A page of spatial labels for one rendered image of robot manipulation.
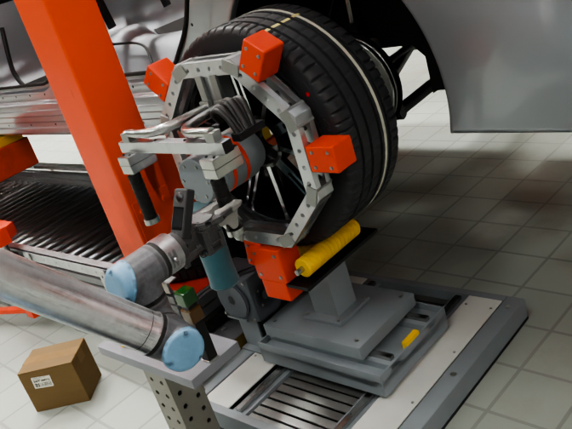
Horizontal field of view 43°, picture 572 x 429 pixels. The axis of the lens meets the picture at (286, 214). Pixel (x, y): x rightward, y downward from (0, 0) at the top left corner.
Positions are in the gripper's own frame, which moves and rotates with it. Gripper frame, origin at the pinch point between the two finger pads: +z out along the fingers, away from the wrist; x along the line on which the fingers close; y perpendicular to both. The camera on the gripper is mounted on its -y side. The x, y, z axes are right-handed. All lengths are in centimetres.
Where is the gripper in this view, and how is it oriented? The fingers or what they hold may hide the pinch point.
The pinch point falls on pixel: (231, 199)
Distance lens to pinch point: 173.1
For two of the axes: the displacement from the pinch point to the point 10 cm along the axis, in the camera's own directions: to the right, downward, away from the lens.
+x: 7.2, 0.7, -6.9
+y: 2.8, 8.8, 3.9
